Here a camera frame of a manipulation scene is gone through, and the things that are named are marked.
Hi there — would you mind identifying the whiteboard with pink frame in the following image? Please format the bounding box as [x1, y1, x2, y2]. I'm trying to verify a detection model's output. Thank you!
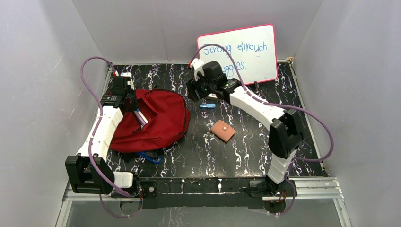
[197, 24, 278, 85]

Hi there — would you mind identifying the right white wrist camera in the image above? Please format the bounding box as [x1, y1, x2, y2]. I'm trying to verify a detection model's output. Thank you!
[190, 58, 205, 82]

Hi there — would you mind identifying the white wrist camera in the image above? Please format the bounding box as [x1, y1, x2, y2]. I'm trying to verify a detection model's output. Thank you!
[120, 72, 135, 90]
[190, 58, 205, 82]

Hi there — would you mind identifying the blue stapler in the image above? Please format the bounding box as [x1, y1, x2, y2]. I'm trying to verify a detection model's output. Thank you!
[137, 151, 162, 164]

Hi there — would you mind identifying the blue white marker pen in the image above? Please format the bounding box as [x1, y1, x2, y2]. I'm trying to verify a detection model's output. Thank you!
[134, 109, 148, 126]

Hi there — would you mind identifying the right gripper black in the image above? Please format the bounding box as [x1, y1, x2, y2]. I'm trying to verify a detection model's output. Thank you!
[184, 72, 215, 104]

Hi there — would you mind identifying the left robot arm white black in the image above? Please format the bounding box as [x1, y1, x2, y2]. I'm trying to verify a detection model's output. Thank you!
[65, 73, 141, 197]

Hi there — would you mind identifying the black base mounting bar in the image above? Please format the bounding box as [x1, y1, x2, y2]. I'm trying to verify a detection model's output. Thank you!
[111, 177, 296, 210]

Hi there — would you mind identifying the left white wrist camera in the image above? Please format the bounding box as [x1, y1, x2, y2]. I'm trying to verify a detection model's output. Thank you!
[120, 72, 135, 90]

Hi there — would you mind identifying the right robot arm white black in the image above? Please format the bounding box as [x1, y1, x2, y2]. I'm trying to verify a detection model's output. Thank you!
[186, 59, 304, 196]

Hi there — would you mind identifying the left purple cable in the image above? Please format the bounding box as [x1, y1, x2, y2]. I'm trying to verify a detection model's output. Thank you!
[80, 56, 142, 218]

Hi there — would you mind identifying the aluminium frame rail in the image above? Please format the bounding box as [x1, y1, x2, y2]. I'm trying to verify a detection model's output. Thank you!
[56, 177, 351, 227]

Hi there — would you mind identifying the red student backpack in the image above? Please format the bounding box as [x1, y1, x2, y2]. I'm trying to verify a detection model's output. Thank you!
[110, 89, 191, 153]

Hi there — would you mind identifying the light blue correction tape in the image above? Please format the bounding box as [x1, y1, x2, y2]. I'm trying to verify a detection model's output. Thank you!
[199, 103, 216, 109]

